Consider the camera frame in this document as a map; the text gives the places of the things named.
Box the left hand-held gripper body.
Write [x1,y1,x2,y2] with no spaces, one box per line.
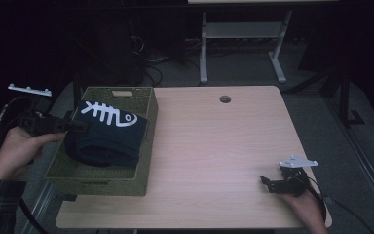
[7,83,70,137]

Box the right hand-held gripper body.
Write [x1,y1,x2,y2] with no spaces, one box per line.
[278,154,318,198]

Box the dark blue fishbone print garment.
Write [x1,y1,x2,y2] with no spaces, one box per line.
[63,99,149,169]

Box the green woven basket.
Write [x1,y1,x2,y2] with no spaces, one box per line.
[44,86,159,197]

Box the person's right hand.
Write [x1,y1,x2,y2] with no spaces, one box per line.
[278,189,329,234]

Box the person's left hand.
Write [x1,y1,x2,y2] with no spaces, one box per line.
[0,126,68,180]

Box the black metal stand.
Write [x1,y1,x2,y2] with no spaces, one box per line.
[320,64,366,129]

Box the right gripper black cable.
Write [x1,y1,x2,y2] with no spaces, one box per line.
[300,175,327,222]

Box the thin black floor cable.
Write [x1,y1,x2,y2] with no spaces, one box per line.
[324,194,368,234]

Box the metal floor rail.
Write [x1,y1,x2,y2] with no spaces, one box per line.
[324,97,374,226]
[21,182,56,234]

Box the tangle of black floor cables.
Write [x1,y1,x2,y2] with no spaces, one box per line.
[128,33,203,88]

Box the white metal table frame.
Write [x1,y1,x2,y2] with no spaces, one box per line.
[187,0,339,85]

